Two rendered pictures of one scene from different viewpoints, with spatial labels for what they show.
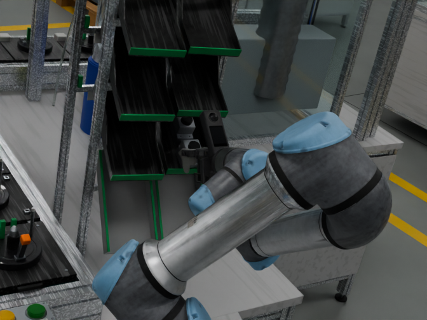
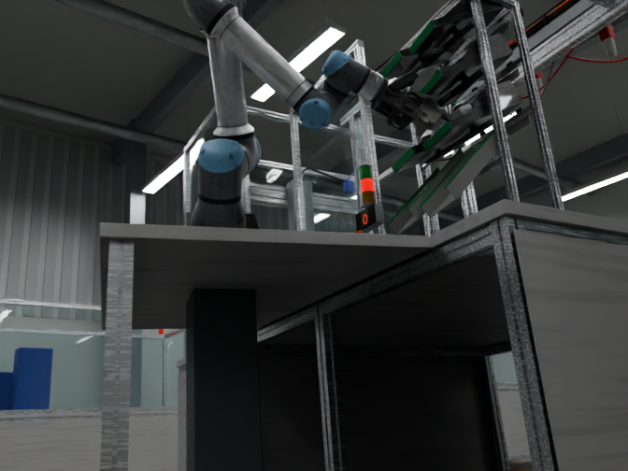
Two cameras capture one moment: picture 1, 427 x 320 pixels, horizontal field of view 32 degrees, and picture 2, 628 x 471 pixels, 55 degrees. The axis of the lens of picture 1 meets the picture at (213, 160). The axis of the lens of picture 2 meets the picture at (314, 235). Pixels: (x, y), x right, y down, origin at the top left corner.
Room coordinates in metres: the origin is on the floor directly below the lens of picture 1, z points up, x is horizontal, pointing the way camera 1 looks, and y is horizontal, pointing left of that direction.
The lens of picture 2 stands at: (1.47, -1.45, 0.44)
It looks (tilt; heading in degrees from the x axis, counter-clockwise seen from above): 19 degrees up; 96
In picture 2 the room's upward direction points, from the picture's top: 4 degrees counter-clockwise
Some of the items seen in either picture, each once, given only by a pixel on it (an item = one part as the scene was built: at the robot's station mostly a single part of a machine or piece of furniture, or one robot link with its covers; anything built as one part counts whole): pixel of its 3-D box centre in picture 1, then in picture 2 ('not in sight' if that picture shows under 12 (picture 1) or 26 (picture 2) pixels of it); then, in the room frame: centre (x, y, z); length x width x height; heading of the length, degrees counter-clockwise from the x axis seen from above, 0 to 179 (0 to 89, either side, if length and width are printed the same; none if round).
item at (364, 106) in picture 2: not in sight; (370, 158); (1.49, 0.67, 1.46); 0.03 x 0.03 x 1.00; 37
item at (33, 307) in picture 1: (35, 312); not in sight; (1.31, 0.31, 0.96); 0.04 x 0.04 x 0.02
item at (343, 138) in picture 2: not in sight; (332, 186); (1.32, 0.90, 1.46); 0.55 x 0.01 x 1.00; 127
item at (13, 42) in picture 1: (35, 37); not in sight; (2.87, 0.81, 1.01); 0.24 x 0.24 x 0.13; 37
